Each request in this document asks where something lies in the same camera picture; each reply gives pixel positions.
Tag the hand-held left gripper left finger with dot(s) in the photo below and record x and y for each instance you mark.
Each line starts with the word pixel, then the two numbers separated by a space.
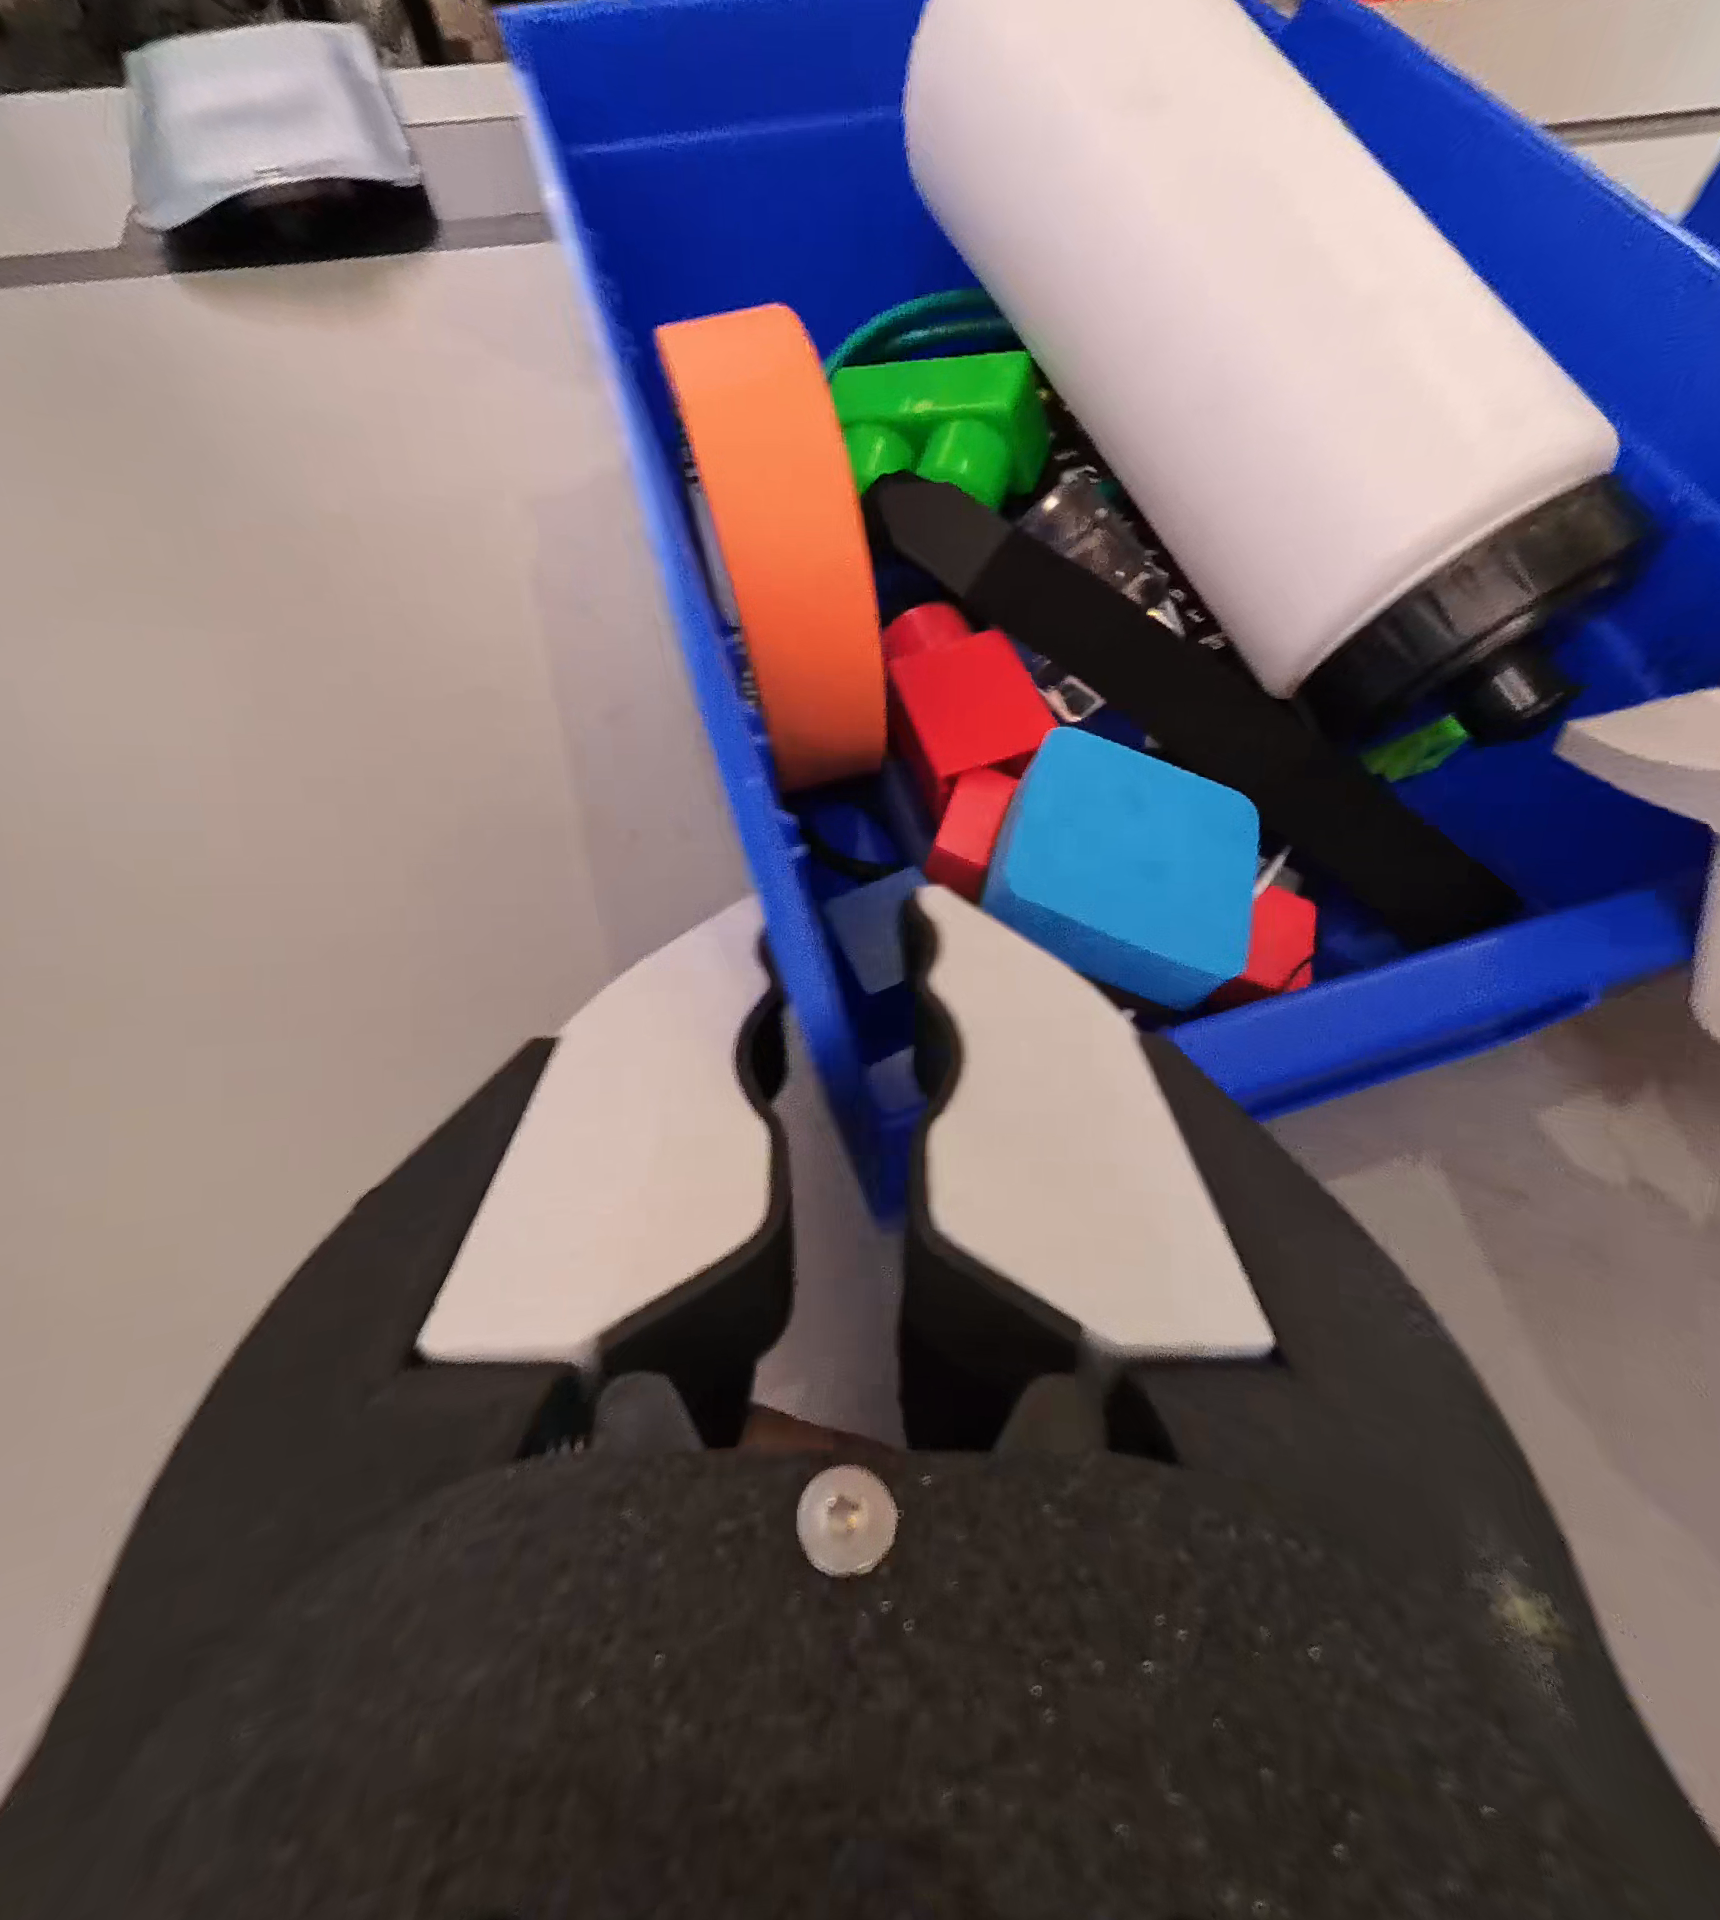
pixel 605 1185

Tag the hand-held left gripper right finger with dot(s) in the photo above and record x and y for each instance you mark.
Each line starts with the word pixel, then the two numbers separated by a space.
pixel 1084 1185

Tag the lime green segmented stick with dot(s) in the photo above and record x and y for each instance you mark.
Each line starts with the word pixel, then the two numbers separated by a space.
pixel 1414 750

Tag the light blue foam block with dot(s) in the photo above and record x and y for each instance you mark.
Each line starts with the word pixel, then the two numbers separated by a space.
pixel 1122 855

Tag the red bar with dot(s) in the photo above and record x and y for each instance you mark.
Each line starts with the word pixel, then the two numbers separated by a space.
pixel 968 833

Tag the red block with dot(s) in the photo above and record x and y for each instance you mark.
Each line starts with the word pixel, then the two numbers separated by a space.
pixel 965 705

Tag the orange tape roll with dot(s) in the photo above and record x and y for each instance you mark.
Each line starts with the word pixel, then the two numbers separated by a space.
pixel 785 571

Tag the green block with round pegs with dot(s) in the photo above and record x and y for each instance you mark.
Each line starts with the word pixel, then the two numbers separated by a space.
pixel 950 412

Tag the black remote control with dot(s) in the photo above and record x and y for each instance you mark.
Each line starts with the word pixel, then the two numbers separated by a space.
pixel 1114 555

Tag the grey padded pouch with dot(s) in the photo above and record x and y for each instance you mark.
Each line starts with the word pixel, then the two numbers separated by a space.
pixel 261 120

